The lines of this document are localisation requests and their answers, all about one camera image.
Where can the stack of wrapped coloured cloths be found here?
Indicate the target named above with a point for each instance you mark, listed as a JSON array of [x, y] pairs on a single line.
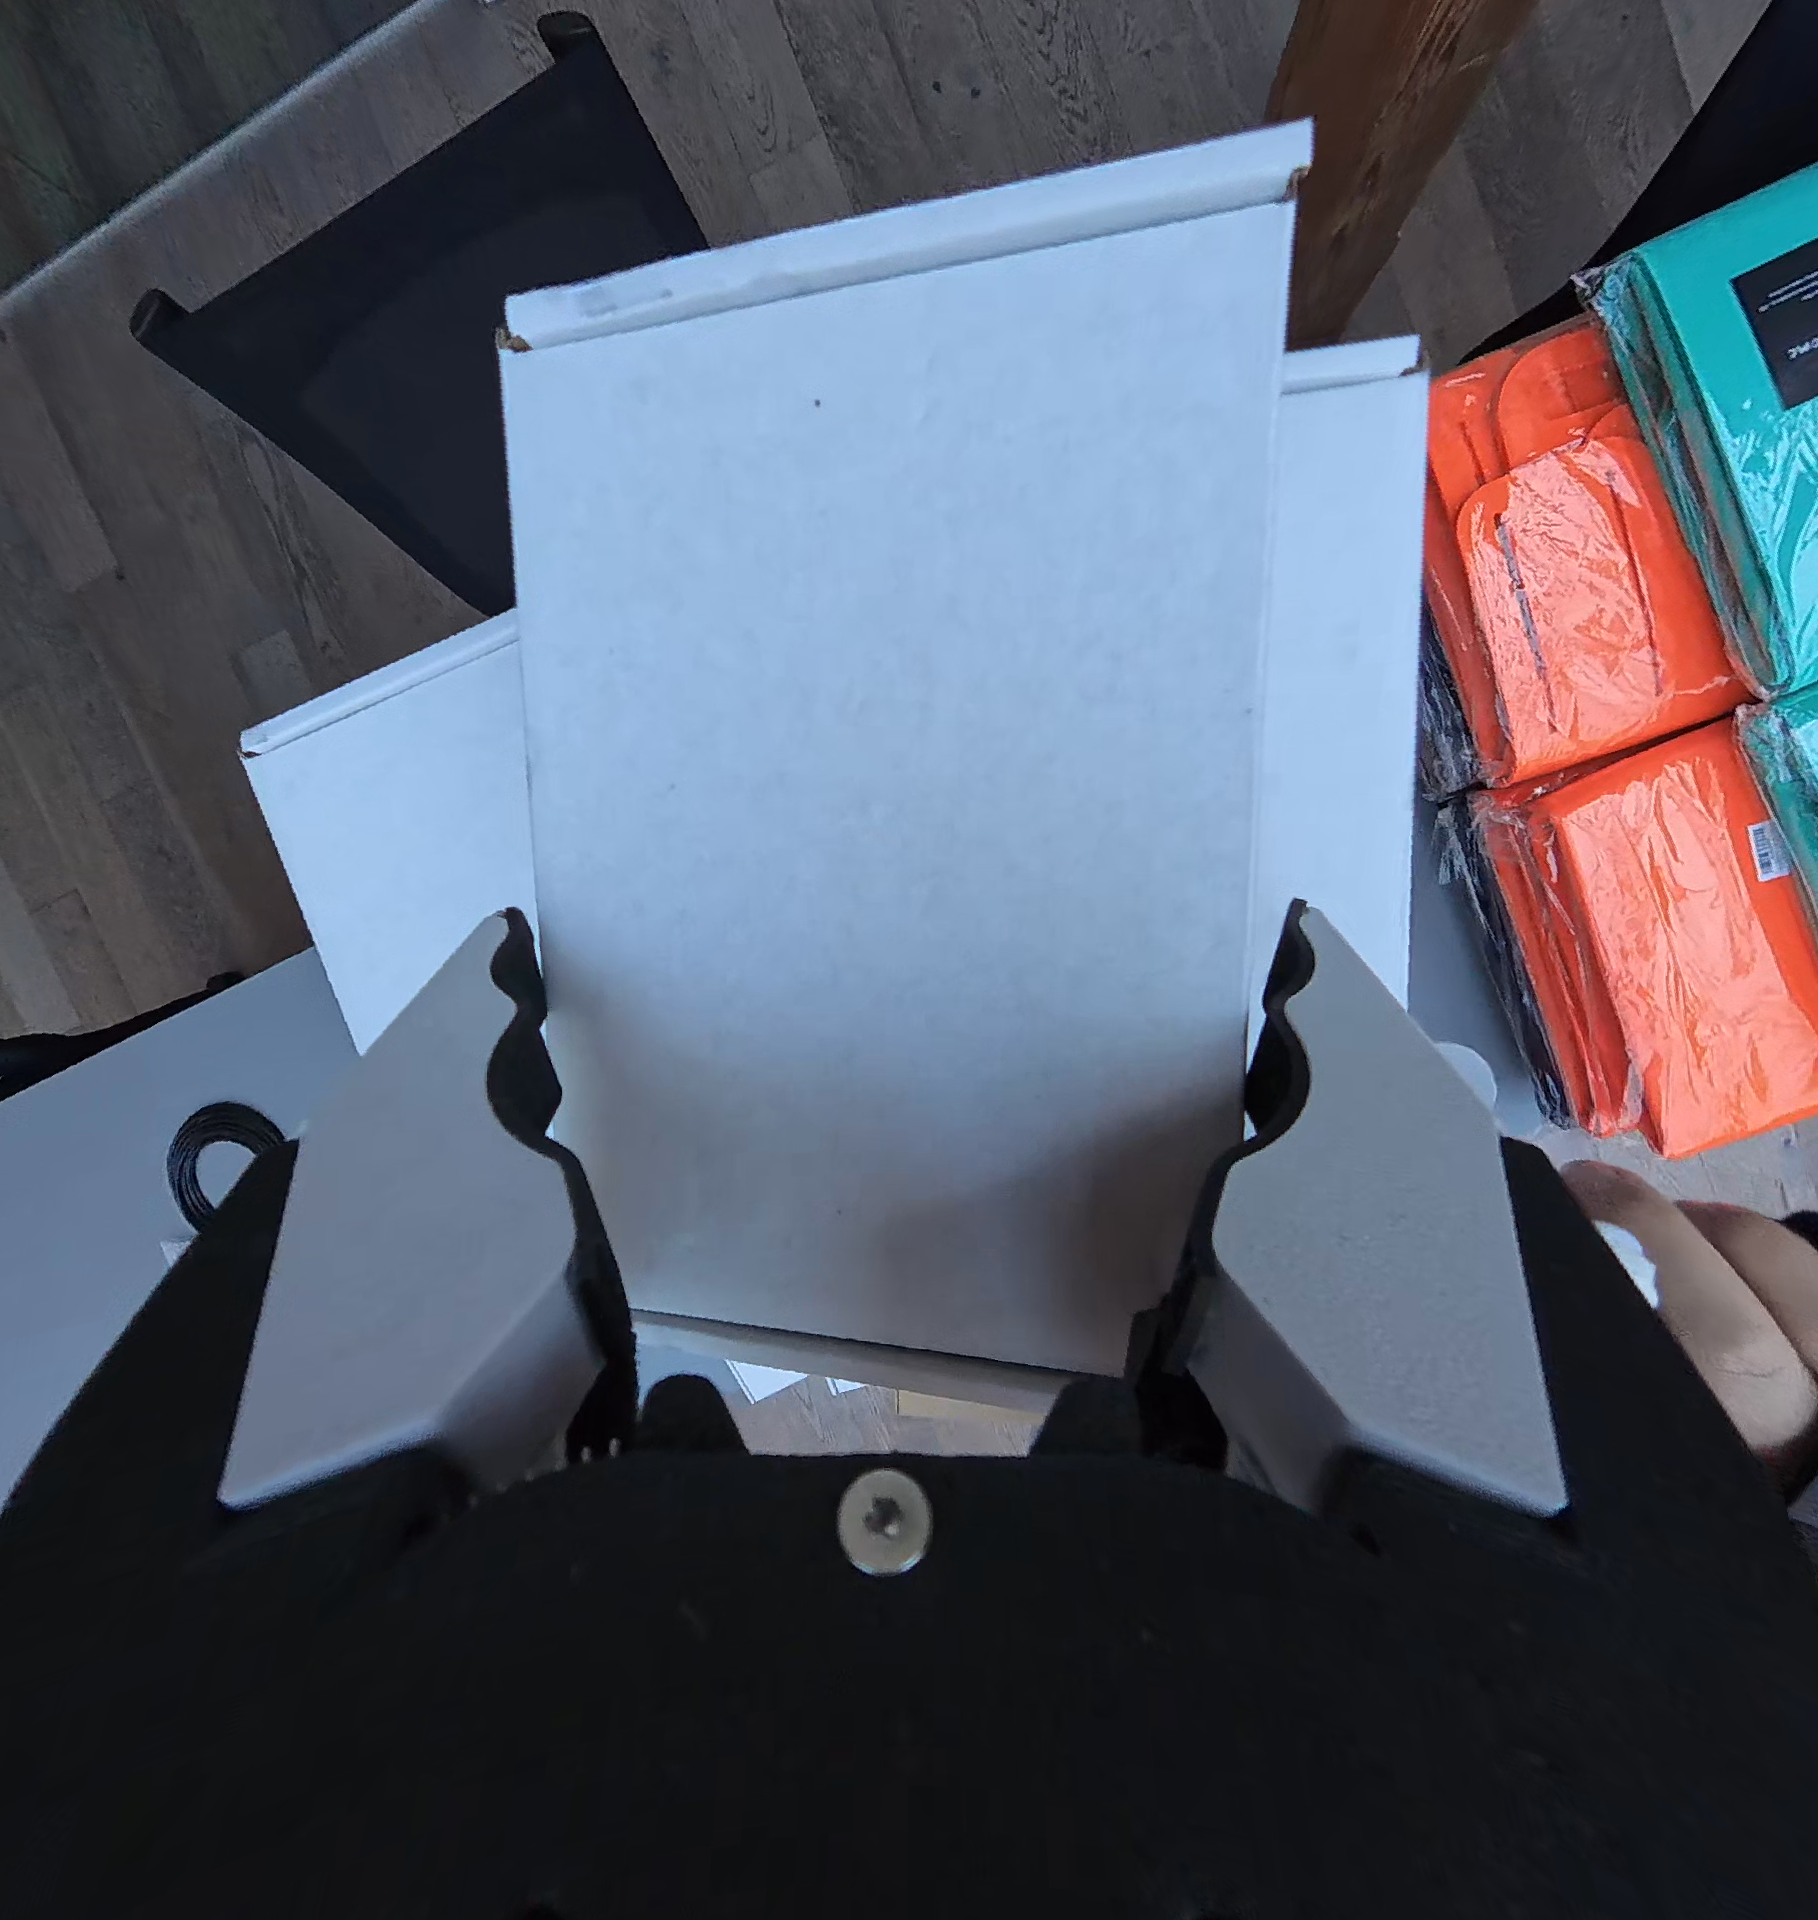
[[1673, 901]]

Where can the wooden pillar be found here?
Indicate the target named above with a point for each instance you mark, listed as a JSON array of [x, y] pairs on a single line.
[[1373, 151]]

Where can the black mesh chair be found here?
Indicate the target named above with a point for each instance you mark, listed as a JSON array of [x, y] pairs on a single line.
[[399, 377]]

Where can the white cardboard box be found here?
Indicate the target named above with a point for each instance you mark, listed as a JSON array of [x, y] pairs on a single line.
[[381, 838], [878, 751], [1343, 675]]

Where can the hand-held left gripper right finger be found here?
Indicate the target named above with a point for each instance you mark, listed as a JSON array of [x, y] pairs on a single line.
[[1391, 1304]]

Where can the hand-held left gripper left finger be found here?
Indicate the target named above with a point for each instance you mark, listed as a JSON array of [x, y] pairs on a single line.
[[399, 1304]]

